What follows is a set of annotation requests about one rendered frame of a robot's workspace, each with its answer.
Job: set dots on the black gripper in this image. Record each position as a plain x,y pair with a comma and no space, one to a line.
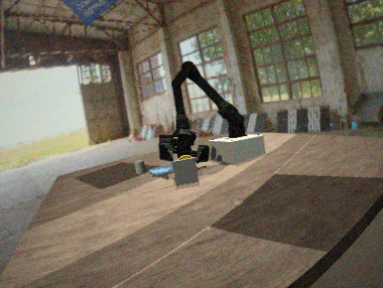
166,152

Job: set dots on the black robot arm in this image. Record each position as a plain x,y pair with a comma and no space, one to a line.
226,109

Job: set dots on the grey dish rack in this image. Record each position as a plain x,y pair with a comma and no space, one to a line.
185,171

